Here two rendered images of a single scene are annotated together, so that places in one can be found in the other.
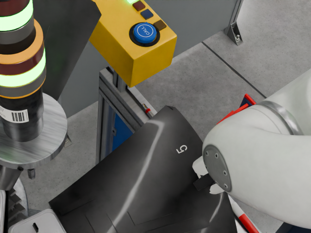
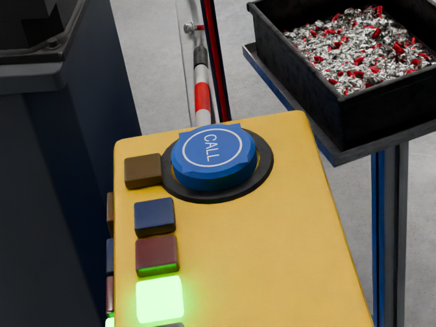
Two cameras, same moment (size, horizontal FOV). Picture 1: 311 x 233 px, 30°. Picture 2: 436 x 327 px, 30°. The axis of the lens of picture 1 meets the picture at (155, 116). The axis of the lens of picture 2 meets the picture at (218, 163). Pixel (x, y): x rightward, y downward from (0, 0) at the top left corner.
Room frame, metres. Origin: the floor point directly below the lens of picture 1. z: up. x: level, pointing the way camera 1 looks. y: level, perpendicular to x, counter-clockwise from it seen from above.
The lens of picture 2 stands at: (0.86, 0.27, 1.32)
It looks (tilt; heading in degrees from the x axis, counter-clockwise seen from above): 39 degrees down; 228
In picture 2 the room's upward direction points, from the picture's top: 10 degrees counter-clockwise
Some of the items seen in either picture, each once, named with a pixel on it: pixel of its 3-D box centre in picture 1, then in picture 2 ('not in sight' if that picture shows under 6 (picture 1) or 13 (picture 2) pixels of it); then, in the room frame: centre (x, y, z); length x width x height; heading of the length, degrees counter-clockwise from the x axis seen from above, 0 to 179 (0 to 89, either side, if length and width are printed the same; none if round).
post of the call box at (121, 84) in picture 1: (124, 67); not in sight; (0.69, 0.08, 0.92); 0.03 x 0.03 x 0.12; 48
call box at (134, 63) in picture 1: (127, 36); (238, 305); (0.69, 0.08, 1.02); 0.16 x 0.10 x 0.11; 48
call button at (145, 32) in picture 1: (144, 33); (214, 158); (0.66, 0.05, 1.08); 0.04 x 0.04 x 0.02
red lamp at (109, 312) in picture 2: not in sight; (119, 315); (0.74, 0.06, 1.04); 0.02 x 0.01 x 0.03; 48
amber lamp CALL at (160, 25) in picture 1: (159, 25); (143, 170); (0.68, 0.03, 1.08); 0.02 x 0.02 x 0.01; 48
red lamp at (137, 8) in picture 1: (139, 5); (156, 255); (0.72, 0.07, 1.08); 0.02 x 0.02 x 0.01; 48
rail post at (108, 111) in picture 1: (104, 170); not in sight; (0.71, 0.11, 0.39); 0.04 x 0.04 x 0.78; 48
